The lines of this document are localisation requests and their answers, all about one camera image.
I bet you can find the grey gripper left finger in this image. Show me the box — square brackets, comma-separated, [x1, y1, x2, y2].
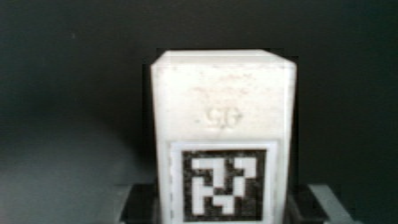
[114, 183, 159, 224]

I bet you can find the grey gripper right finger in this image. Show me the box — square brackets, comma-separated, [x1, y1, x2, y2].
[288, 184, 363, 224]

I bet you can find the white tagged leg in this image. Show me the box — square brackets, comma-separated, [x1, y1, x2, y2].
[151, 50, 297, 224]

